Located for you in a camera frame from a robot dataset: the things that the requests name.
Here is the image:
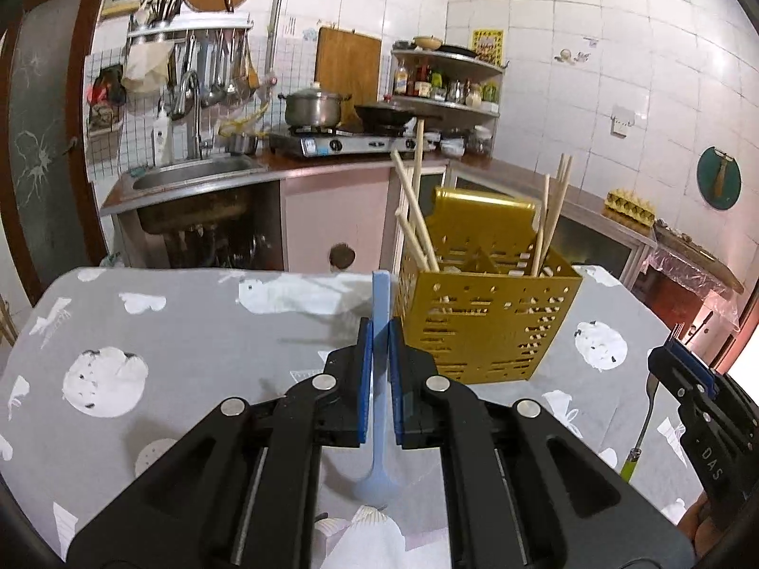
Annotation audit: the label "chrome faucet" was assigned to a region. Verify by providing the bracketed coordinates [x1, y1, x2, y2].
[172, 71, 211, 161]

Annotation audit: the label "steel pot with lid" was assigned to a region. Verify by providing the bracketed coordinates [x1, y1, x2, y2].
[278, 83, 352, 129]

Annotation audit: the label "brown frosted glass door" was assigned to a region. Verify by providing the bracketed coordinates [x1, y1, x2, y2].
[0, 0, 116, 303]

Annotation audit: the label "glass jar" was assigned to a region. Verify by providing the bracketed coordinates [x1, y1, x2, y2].
[465, 127, 494, 158]

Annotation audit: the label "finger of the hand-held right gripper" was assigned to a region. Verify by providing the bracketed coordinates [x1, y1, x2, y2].
[667, 338, 759, 428]
[648, 345, 711, 407]

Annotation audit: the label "yellow egg carton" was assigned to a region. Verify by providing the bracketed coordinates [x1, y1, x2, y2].
[602, 188, 659, 218]

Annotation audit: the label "yellow perforated utensil basket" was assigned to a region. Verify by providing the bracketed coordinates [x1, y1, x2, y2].
[394, 185, 585, 384]

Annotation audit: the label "metal wall rack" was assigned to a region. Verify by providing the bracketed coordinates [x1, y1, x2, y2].
[126, 12, 255, 42]

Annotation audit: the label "white cloth bag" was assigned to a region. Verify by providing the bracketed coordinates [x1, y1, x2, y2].
[121, 41, 173, 92]

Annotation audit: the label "orange side cabinet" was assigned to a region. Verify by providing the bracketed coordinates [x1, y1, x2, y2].
[631, 273, 721, 362]

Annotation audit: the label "wire basket with scrubbers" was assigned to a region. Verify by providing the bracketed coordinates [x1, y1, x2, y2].
[86, 65, 128, 131]

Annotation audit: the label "metal corner shelf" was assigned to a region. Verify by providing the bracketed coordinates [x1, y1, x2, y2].
[390, 47, 505, 119]

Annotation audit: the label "person's right hand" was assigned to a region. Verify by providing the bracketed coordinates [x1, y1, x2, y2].
[677, 495, 721, 555]

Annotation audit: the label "metal fork green handle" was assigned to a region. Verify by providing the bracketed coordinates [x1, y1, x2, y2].
[620, 323, 684, 481]

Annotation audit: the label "grey printed tablecloth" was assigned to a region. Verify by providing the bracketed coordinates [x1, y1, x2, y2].
[0, 266, 718, 569]

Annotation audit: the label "row of hanging kitchen utensils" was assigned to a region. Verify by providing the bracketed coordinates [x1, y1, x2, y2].
[169, 29, 262, 110]

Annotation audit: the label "light blue plastic spoon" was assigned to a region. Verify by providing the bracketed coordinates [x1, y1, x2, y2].
[354, 271, 399, 502]

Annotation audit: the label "wall stickers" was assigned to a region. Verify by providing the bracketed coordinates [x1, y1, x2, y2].
[554, 37, 597, 66]

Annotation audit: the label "yellow wall poster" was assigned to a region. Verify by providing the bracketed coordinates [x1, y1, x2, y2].
[471, 28, 505, 67]

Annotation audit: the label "rectangular wooden cutting board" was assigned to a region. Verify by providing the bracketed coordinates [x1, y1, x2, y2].
[314, 25, 383, 125]

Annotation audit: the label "kitchen counter cabinet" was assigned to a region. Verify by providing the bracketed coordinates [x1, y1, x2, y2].
[278, 157, 656, 285]

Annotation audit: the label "green round board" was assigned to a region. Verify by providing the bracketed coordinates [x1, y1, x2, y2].
[696, 145, 742, 210]

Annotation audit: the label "steel gas stove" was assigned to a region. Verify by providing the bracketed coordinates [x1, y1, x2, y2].
[268, 126, 441, 159]

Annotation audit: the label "row of condiment bottles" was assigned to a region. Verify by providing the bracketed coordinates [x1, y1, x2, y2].
[394, 62, 502, 104]

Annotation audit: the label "yellow gas hose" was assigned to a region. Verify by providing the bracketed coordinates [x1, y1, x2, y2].
[218, 103, 270, 137]

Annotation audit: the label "metal knife holder cups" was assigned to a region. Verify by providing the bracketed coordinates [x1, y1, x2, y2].
[139, 0, 182, 28]

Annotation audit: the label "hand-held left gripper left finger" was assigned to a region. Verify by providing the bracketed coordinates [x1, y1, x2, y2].
[65, 317, 376, 569]

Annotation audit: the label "stainless steel sink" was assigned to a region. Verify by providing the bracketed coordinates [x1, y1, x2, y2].
[100, 154, 270, 217]

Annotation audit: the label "wooden chopstick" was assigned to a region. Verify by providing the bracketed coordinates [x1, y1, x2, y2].
[538, 174, 551, 250]
[395, 210, 431, 272]
[534, 154, 566, 277]
[412, 120, 426, 214]
[538, 156, 574, 277]
[391, 151, 440, 270]

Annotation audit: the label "white soap bottle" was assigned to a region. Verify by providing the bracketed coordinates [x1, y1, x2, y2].
[153, 103, 170, 167]

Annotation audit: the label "wooden handled peeler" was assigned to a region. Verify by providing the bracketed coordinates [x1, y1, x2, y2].
[712, 148, 736, 198]

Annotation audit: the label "thick wooden chopping block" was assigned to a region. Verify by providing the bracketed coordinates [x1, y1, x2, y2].
[655, 222, 745, 294]

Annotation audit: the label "black wok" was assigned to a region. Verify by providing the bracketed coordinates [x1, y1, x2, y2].
[354, 103, 419, 131]

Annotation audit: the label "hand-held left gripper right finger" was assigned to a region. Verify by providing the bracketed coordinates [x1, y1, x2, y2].
[388, 320, 694, 569]

